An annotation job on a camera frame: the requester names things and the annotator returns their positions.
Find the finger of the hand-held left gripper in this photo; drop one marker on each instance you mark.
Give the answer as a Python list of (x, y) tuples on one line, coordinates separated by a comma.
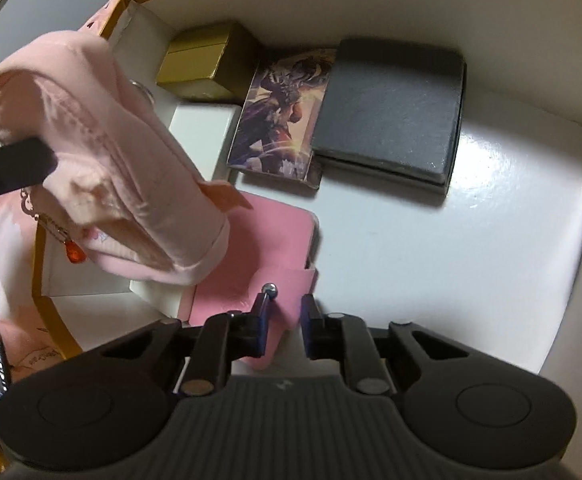
[(11, 170)]

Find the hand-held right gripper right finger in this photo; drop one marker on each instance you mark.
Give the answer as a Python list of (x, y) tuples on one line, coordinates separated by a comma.
[(311, 332)]

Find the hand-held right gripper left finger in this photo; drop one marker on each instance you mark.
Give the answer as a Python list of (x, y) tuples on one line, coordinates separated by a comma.
[(260, 330)]

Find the pink wallet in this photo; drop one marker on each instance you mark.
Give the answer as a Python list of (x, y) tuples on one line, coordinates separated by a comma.
[(271, 240)]

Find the pink pouch bag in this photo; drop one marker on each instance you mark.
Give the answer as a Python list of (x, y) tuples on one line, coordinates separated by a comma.
[(121, 170)]

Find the orange cardboard box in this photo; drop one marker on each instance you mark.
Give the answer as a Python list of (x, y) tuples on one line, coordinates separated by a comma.
[(471, 260)]

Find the long white box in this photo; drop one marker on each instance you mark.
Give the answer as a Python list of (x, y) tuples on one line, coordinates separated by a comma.
[(201, 130)]

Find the illustrated card box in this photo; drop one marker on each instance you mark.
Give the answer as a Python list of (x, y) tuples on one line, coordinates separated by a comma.
[(281, 120)]

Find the gold box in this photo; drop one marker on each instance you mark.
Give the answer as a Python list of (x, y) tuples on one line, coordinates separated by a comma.
[(196, 60)]

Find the black box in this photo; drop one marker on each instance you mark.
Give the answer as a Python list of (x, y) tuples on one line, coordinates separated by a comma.
[(386, 110)]

